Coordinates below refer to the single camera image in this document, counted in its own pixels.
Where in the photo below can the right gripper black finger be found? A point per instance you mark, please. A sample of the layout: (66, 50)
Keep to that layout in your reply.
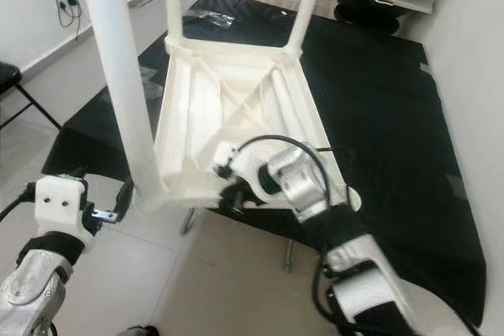
(230, 198)

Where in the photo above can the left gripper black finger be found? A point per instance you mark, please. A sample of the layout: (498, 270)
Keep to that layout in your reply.
(125, 198)
(29, 192)

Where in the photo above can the white plastic children table top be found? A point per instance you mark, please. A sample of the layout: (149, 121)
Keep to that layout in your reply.
(220, 116)

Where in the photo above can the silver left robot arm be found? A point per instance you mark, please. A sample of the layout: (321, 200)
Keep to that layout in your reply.
(31, 289)

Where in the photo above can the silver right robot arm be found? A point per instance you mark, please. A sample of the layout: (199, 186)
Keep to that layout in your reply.
(303, 182)

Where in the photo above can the clear plastic bag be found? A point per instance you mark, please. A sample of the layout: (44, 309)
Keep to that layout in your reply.
(211, 19)

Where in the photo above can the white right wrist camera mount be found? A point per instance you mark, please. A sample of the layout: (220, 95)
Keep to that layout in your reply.
(240, 161)

